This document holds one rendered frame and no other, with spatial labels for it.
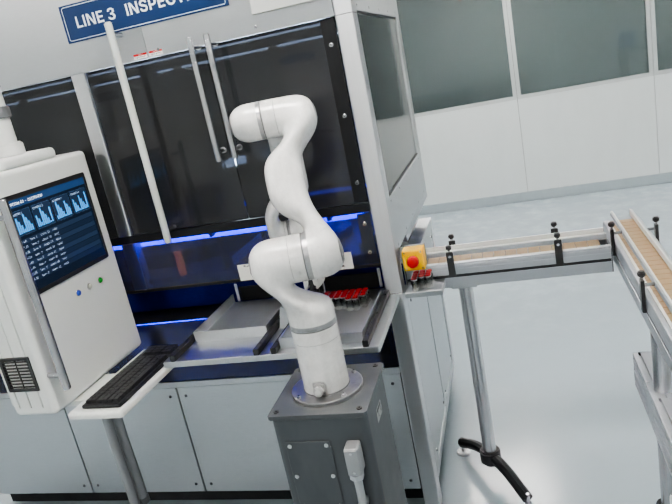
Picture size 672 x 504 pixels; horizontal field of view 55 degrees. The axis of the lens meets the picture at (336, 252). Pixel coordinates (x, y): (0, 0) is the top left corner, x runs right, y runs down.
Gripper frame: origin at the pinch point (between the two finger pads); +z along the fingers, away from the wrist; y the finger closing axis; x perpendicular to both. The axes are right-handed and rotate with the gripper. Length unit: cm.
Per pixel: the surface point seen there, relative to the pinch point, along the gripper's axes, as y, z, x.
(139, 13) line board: -14, -100, -45
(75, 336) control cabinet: 24, -5, -77
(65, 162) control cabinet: 3, -58, -76
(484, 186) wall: -474, 73, 34
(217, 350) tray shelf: 19.9, 6.1, -30.0
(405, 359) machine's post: -14.4, 30.8, 21.6
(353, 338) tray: 22.5, 4.5, 15.6
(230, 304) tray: -17.9, 5.1, -41.3
